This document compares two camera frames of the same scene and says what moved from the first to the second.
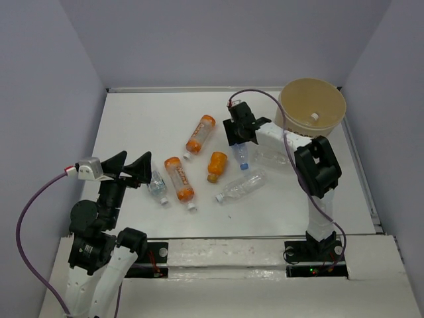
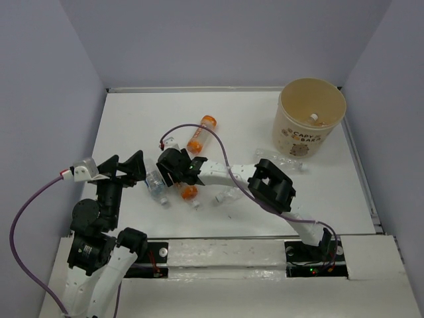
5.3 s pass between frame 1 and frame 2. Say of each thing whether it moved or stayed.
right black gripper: moved
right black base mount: stayed
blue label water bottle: stayed
